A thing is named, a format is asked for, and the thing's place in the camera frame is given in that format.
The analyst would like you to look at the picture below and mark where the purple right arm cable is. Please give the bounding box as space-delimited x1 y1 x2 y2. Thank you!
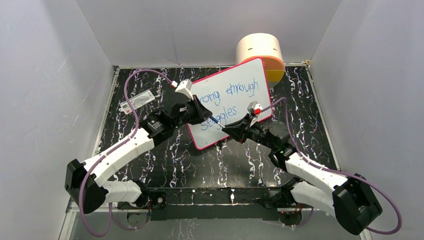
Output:
259 96 403 236

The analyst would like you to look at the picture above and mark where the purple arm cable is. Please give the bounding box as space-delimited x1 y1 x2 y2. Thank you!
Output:
78 68 178 238
259 96 403 236

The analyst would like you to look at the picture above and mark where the white printed label card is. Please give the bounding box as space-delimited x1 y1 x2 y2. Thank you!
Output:
118 90 155 115

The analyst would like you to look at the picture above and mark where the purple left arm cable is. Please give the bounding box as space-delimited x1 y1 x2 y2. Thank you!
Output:
78 68 178 238

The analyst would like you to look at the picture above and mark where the cream and orange cylinder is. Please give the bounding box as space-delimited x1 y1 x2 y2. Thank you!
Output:
235 33 285 89

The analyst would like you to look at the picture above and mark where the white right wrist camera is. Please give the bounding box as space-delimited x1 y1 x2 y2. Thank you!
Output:
247 101 263 127

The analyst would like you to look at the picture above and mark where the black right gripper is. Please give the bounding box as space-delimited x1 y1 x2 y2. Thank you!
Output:
221 113 277 150

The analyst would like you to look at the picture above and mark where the black whiteboard stand clip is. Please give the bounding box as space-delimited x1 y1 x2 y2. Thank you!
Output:
218 140 226 148

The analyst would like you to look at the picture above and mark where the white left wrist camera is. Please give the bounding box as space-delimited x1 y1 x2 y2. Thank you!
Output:
175 79 194 100

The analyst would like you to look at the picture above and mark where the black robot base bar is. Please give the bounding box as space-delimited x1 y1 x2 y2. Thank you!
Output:
145 187 302 222

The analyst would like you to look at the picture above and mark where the pink-framed whiteboard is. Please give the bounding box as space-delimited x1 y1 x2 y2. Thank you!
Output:
188 57 271 150

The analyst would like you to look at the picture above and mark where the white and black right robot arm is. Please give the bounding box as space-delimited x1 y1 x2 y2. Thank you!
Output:
222 114 383 236

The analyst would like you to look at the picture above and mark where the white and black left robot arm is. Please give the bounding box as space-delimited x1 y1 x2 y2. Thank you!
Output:
65 96 213 214

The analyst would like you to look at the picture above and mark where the blue marker cap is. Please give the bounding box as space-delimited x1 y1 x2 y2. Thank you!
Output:
209 116 219 124

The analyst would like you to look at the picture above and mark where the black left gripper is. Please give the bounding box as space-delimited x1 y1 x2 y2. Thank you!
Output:
173 96 214 131

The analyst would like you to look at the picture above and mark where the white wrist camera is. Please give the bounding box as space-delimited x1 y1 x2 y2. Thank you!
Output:
175 79 194 100
247 101 263 127

